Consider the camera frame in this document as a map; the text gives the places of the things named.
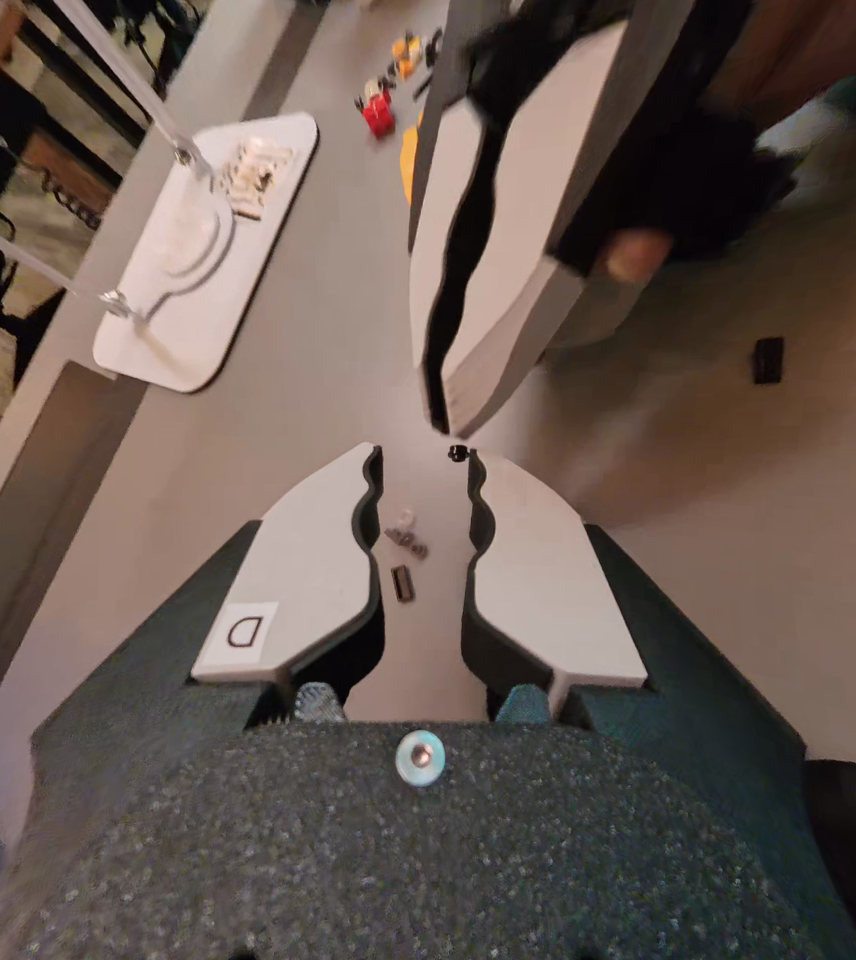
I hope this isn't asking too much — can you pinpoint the person's right forearm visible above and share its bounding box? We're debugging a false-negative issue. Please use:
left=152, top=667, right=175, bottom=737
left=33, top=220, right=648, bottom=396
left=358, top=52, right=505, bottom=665
left=668, top=90, right=800, bottom=260

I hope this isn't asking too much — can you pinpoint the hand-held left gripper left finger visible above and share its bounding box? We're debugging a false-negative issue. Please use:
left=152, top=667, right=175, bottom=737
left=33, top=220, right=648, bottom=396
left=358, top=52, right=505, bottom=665
left=191, top=442, right=385, bottom=687

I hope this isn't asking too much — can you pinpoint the pile of small lego pieces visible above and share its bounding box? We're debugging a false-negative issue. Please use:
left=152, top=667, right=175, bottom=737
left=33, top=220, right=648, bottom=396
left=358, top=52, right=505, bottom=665
left=390, top=28, right=445, bottom=84

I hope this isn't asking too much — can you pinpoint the white book stand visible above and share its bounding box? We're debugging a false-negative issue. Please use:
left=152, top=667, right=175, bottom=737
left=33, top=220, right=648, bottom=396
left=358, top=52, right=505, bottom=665
left=0, top=0, right=321, bottom=396

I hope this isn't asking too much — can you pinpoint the person's right hand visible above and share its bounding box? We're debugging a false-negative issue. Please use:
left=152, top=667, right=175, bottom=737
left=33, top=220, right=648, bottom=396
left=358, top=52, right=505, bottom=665
left=596, top=228, right=672, bottom=285

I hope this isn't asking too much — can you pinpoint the red lego minifigure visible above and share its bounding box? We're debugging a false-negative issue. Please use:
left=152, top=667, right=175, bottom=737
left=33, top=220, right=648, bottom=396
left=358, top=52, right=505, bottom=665
left=355, top=77, right=399, bottom=141

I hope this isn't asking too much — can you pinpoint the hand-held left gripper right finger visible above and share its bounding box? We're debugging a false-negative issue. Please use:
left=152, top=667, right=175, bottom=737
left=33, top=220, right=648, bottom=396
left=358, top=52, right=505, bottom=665
left=461, top=448, right=650, bottom=691

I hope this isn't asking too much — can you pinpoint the lego sticker sheet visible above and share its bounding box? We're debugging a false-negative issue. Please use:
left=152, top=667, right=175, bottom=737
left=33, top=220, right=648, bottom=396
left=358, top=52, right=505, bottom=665
left=221, top=137, right=300, bottom=223

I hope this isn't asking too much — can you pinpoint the yellow lego car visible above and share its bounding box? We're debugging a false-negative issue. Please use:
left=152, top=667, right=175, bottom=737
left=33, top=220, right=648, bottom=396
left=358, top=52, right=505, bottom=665
left=400, top=112, right=426, bottom=207

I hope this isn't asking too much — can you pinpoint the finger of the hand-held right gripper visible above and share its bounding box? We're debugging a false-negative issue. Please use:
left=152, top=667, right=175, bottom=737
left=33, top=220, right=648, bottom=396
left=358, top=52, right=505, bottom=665
left=439, top=18, right=631, bottom=442
left=407, top=97, right=507, bottom=436

